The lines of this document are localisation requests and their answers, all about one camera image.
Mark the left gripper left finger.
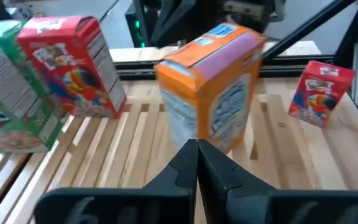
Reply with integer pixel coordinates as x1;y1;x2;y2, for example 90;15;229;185
34;139;198;224

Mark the wooden slatted shelf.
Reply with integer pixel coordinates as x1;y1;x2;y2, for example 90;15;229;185
0;79;291;224

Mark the red Froot Loops box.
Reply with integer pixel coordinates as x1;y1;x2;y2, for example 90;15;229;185
16;15;127;119
287;60;356;129

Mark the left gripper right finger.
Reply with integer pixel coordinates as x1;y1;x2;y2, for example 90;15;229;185
197;139;358;224

